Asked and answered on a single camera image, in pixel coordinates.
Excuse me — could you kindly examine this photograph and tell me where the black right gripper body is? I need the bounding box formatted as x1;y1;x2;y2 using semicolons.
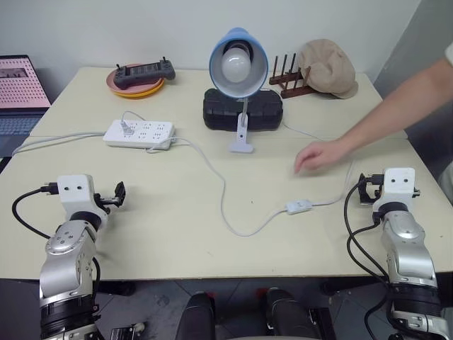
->
366;173;386;203

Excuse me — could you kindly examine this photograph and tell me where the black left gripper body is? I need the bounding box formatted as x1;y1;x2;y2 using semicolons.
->
93;192;120;214

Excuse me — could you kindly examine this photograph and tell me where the blue desk lamp white base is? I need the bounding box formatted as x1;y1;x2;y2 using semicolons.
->
208;27;270;154

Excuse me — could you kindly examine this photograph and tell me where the person's bare hand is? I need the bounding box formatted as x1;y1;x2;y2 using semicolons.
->
294;140;347;176

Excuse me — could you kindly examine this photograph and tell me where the white power strip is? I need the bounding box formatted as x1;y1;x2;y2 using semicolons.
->
102;119;177;150

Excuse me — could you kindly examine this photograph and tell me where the person's light clothing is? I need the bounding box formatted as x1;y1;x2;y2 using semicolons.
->
437;33;453;207

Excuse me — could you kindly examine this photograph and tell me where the yellow plate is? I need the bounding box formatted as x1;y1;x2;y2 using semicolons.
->
112;79;166;99

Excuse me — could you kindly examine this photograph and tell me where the pink plate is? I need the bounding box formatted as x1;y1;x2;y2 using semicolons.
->
107;63;166;95

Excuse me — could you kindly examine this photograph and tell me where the dark wooden dish rack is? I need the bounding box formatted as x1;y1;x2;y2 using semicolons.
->
268;52;316;101

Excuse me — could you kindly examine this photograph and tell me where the dark grey handheld controller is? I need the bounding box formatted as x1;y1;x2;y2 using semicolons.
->
113;56;177;91

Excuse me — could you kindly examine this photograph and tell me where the beige cloth cap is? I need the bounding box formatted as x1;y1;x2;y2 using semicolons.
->
296;38;360;100

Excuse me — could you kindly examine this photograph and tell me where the black plastic case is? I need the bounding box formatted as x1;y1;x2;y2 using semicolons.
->
202;88;286;132

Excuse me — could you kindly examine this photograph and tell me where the dark rounded shape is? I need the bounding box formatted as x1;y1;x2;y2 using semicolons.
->
264;287;322;340
175;291;217;340

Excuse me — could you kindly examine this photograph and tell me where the laptop with pink screen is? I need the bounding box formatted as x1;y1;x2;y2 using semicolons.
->
0;54;52;137

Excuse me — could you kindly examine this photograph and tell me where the white light bulb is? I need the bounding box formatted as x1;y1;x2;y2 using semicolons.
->
220;47;253;84

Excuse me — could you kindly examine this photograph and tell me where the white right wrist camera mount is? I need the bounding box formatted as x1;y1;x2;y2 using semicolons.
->
373;167;423;210

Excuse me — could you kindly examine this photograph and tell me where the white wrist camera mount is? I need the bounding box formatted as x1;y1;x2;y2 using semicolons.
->
373;167;423;210
56;174;110;218

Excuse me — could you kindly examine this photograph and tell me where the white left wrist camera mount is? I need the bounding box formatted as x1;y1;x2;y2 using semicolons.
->
56;174;110;218

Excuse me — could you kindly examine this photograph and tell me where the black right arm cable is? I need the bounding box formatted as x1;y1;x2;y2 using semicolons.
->
344;183;394;340

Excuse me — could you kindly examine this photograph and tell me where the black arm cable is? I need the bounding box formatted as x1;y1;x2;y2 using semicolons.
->
344;183;394;340
11;181;59;239

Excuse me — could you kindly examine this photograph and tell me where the white inline cord switch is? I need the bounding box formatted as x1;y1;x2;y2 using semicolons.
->
285;199;315;216

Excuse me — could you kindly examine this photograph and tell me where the white power strip cable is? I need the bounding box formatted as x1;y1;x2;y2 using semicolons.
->
11;131;108;157

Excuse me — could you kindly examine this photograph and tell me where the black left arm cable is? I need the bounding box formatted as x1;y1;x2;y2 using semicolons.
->
11;181;59;239

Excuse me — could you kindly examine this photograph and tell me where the white lamp cord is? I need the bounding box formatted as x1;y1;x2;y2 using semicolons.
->
121;110;356;238

